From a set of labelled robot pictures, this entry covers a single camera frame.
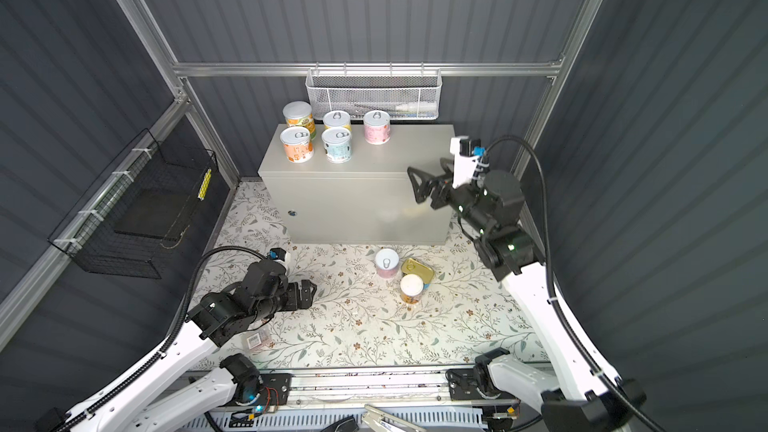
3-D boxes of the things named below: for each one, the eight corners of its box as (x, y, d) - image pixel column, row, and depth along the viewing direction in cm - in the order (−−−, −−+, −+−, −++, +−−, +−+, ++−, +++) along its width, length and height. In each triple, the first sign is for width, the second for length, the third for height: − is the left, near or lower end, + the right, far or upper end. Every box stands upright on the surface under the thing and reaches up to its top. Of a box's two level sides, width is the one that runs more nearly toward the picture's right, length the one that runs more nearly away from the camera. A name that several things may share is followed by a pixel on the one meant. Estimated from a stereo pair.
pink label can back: (375, 278, 95) (375, 269, 90) (376, 258, 100) (375, 248, 95) (399, 278, 95) (399, 269, 90) (399, 257, 100) (399, 248, 95)
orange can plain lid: (400, 304, 89) (401, 294, 84) (400, 284, 93) (400, 274, 88) (422, 304, 89) (424, 294, 84) (421, 284, 93) (422, 274, 88)
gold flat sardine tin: (400, 276, 95) (400, 269, 91) (405, 263, 98) (405, 255, 94) (430, 287, 93) (432, 280, 89) (435, 274, 96) (436, 266, 92)
